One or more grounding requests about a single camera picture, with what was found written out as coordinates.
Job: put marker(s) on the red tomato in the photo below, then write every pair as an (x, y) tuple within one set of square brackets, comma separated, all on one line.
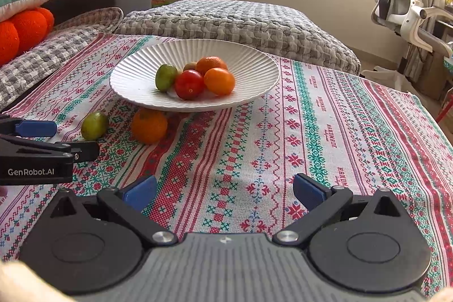
[(189, 84)]

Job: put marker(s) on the printed patterned tablecloth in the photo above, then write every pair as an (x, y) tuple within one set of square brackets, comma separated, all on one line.
[(265, 153)]

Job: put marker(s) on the grey quilted sofa cover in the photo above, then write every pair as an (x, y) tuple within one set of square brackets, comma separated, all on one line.
[(53, 50)]

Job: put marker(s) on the orange knitted cushion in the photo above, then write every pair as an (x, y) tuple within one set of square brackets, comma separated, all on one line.
[(24, 31)]

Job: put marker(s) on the small tan fruit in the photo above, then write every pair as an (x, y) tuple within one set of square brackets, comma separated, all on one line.
[(190, 66)]

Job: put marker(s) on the green round fruit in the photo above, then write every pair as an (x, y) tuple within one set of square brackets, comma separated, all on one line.
[(165, 77), (94, 125)]

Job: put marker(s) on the red plastic chair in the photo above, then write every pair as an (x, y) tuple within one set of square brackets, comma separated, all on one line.
[(446, 112)]

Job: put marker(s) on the grey quilted ottoman cover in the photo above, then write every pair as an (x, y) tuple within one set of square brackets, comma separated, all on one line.
[(240, 26)]

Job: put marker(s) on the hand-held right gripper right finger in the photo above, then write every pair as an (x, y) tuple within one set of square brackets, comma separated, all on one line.
[(308, 190)]

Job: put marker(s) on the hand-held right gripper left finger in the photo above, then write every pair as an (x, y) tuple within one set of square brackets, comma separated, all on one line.
[(141, 191)]

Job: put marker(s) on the large orange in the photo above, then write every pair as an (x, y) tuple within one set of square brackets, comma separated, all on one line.
[(211, 64)]

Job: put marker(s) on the white ribbed plate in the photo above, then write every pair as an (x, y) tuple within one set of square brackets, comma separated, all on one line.
[(134, 82)]

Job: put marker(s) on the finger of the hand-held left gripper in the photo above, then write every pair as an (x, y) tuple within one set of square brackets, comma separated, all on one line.
[(35, 128), (81, 150)]

